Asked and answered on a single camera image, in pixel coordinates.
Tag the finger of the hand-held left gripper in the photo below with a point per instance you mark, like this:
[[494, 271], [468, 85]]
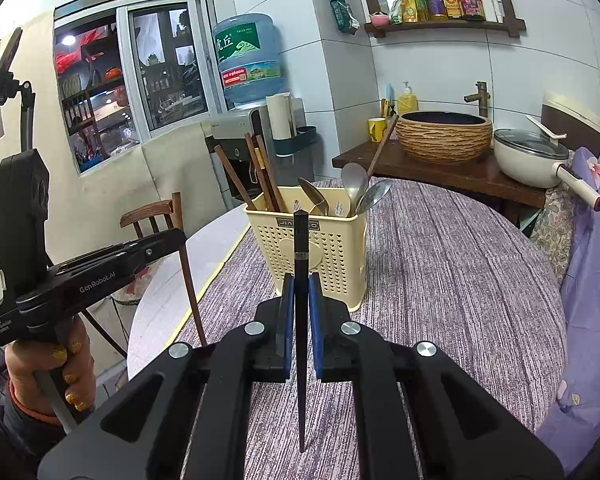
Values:
[[165, 246], [152, 238]]

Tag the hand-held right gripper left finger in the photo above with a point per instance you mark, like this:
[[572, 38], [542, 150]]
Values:
[[286, 330]]

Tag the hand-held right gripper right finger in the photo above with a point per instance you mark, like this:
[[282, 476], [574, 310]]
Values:
[[316, 330]]

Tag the brown wooden chopstick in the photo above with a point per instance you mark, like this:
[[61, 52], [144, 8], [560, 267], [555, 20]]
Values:
[[385, 142], [270, 175], [256, 170], [192, 300], [230, 175]]

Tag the cream perforated utensil holder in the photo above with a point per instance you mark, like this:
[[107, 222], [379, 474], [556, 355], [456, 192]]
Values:
[[335, 260]]

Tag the black chopstick with gold band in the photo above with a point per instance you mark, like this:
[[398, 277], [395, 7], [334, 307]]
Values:
[[301, 240]]

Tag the steel spoon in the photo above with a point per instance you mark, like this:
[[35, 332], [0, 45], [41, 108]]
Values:
[[312, 195], [377, 192], [354, 180]]

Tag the person's left forearm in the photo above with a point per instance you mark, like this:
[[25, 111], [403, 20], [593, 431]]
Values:
[[20, 430]]

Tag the person's left hand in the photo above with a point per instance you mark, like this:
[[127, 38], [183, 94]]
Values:
[[25, 370]]

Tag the wooden chair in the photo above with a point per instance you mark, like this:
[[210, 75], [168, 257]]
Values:
[[145, 208]]

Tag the yellow tape strip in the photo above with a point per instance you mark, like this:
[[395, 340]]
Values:
[[220, 268]]

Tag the black stand leg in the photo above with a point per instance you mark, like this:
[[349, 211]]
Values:
[[105, 334]]

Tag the water dispenser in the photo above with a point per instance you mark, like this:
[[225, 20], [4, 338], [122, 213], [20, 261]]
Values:
[[230, 130]]

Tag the purple speckled tablecloth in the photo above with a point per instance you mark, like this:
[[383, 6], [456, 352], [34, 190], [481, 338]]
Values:
[[455, 285]]

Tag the sliding window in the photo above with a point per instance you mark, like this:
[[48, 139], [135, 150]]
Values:
[[122, 75]]

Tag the phone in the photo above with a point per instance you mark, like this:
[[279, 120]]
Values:
[[10, 50]]

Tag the dark wooden counter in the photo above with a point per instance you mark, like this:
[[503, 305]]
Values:
[[430, 172]]

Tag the blue water bottle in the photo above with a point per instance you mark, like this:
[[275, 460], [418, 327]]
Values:
[[250, 60]]

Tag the yellow mug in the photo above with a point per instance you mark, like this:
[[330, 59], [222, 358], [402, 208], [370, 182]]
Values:
[[377, 131]]

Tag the wicker-pattern basin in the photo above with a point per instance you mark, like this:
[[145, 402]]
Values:
[[442, 140]]

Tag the yellow soap pump bottle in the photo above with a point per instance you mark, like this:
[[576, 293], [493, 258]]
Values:
[[407, 102]]

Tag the beige paisley cloth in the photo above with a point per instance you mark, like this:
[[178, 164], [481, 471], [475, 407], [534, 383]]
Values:
[[550, 230]]

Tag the white pan with glass lid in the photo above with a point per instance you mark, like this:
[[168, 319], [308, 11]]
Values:
[[525, 160]]

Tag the purple floral cloth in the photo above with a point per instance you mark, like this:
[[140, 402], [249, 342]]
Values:
[[590, 260]]

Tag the bronze faucet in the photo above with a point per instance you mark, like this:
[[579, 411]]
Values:
[[481, 97]]

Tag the green bag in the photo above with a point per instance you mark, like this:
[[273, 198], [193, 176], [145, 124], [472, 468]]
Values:
[[342, 12]]

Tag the white ladle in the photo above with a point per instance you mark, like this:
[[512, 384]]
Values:
[[550, 132]]

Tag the pink bowl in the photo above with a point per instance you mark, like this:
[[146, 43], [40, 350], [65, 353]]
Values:
[[380, 20]]

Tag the dark brown board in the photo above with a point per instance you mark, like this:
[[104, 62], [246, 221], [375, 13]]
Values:
[[585, 130]]

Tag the dark teal wall caddy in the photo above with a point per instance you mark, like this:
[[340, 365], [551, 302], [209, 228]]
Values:
[[297, 142]]

